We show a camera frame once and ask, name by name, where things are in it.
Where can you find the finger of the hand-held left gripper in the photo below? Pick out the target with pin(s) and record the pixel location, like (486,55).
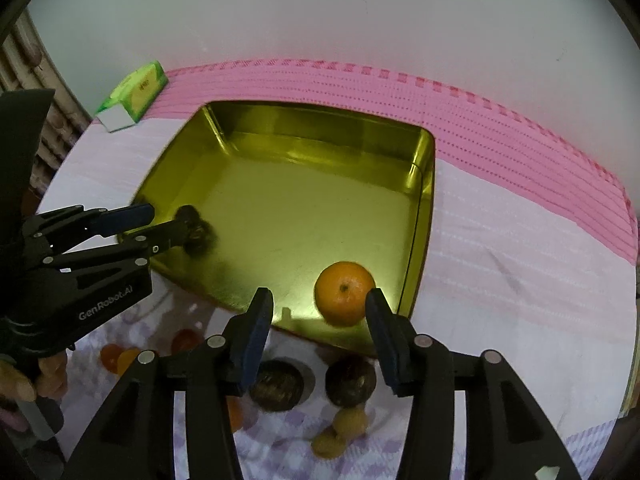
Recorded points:
(160,237)
(125,217)

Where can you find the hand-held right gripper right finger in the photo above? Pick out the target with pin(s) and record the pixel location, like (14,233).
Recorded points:
(387,347)

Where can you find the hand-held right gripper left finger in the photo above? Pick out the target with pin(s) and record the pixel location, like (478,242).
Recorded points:
(254,345)

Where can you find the dark passion fruit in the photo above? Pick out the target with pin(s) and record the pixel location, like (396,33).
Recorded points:
(201,236)
(277,385)
(350,382)

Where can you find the red tomato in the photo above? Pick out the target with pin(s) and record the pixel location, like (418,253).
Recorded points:
(184,342)

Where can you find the orange mandarin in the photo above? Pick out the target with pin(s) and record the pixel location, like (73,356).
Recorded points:
(340,290)

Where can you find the gold metal tray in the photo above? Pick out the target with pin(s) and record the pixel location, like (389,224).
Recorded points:
(300,200)

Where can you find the person's left hand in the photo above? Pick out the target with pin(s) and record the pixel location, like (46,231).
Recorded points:
(50,380)

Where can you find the green tissue box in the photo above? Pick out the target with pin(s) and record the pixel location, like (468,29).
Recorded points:
(135,90)

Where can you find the pink checked tablecloth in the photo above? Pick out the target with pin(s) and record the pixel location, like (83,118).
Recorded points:
(500,260)

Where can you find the beige ribbed radiator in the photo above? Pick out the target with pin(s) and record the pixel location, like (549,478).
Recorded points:
(30,90)

